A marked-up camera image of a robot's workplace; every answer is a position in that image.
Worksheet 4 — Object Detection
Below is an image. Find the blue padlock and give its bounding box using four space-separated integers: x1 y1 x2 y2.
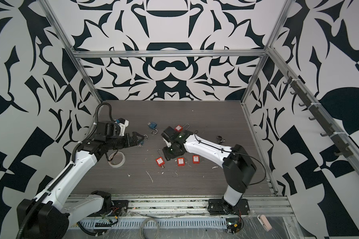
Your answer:
148 121 158 135
139 134 148 147

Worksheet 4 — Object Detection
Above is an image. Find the coiled grey cable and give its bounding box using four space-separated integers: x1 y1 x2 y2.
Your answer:
139 217 161 239

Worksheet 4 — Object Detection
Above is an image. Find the pink white clip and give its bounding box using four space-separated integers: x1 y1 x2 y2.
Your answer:
257 215 273 232

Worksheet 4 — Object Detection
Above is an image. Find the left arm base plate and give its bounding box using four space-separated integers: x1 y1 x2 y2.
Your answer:
98 200 129 217

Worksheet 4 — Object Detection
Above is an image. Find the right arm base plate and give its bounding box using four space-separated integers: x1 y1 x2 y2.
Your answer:
207 199 250 216

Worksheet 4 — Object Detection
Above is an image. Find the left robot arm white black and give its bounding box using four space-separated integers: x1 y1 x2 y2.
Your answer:
16 103 148 239

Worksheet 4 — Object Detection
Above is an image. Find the red padlock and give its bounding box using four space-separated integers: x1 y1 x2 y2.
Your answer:
192 155 200 164
174 123 190 132
156 149 165 168
177 157 185 166

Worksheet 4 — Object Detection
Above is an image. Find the grey hook rail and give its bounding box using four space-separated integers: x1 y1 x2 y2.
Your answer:
284 72 354 158

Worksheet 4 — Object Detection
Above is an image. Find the white slotted cable duct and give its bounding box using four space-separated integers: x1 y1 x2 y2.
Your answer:
81 218 226 230

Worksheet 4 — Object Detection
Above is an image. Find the red padlock front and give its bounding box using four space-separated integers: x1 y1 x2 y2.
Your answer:
156 149 165 168

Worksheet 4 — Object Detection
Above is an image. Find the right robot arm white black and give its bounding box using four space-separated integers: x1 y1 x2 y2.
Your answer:
161 126 266 207

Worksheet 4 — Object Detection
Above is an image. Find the small circuit board right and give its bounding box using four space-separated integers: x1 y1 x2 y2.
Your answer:
226 218 244 234

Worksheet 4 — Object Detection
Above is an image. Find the aluminium frame crossbar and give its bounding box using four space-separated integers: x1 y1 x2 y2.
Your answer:
73 49 265 59

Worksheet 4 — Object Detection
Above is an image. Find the tape roll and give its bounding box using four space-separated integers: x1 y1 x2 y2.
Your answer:
107 151 126 168

